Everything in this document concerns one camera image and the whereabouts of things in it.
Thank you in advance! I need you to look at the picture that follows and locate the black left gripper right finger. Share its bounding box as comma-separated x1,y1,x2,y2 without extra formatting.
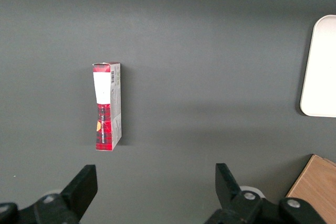
203,163,328,224

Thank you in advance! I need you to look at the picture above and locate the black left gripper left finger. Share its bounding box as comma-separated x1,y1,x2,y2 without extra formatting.
0,164,98,224

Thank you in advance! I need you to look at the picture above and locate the cream plastic tray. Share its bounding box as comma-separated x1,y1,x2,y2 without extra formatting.
299,14,336,118

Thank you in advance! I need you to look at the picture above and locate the wooden drawer cabinet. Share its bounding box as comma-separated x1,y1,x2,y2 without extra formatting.
285,154,336,224

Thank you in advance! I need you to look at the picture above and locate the red plaid cardboard box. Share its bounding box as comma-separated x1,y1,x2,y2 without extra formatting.
92,61,122,152

